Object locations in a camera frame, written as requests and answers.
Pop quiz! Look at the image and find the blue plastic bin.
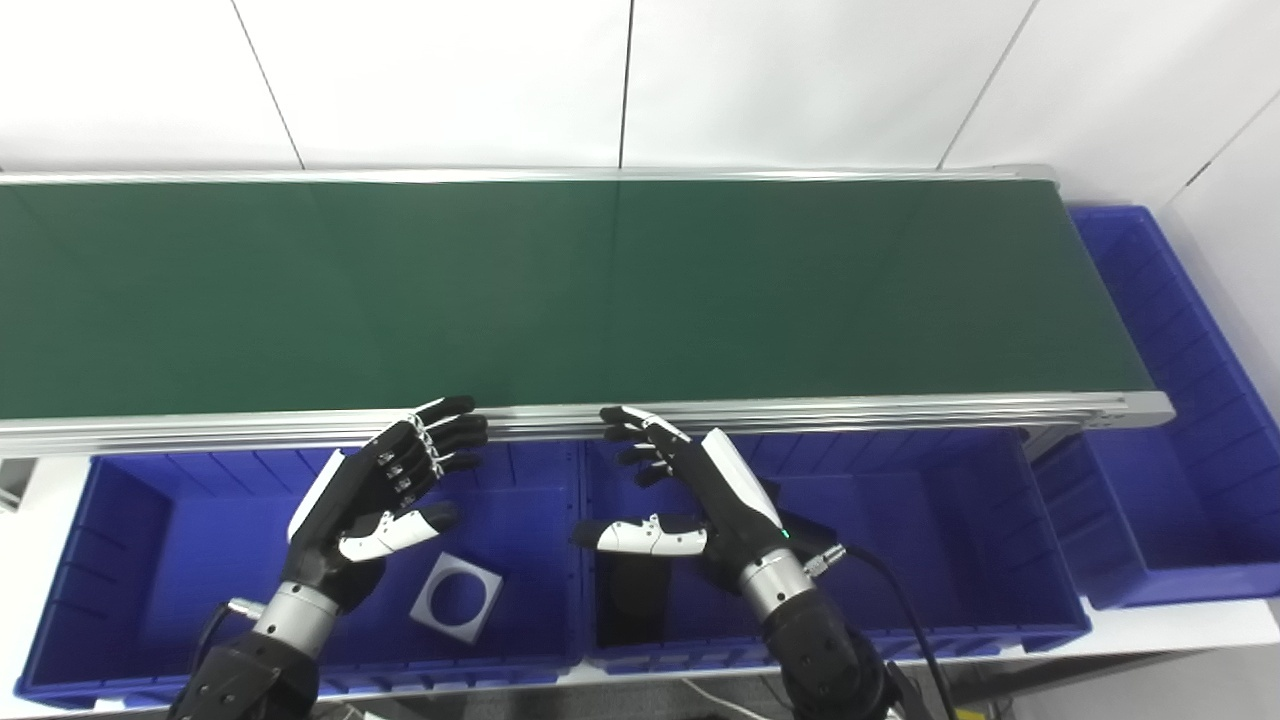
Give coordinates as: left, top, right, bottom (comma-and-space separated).
15, 445, 586, 711
1030, 205, 1280, 611
578, 425, 1093, 676

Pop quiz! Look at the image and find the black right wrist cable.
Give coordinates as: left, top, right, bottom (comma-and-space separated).
805, 543, 961, 720

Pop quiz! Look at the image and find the green conveyor with aluminium frame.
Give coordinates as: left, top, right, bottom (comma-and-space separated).
0, 165, 1176, 461

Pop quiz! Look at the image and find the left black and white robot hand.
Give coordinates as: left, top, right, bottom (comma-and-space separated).
250, 395, 489, 661

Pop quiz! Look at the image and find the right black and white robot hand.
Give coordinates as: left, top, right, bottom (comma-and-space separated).
572, 404, 816, 626

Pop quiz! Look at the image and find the white cable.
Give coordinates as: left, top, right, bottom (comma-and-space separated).
680, 678, 766, 720

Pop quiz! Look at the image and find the white square plate with hole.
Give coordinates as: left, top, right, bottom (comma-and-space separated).
409, 552, 504, 646

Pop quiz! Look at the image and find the aluminium conveyor leg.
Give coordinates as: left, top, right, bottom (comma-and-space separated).
1020, 425, 1106, 463
0, 458, 39, 513

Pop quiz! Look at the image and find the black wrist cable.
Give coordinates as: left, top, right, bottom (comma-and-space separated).
195, 597, 266, 661
805, 543, 961, 720

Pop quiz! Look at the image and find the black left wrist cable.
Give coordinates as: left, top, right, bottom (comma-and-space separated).
195, 597, 266, 661

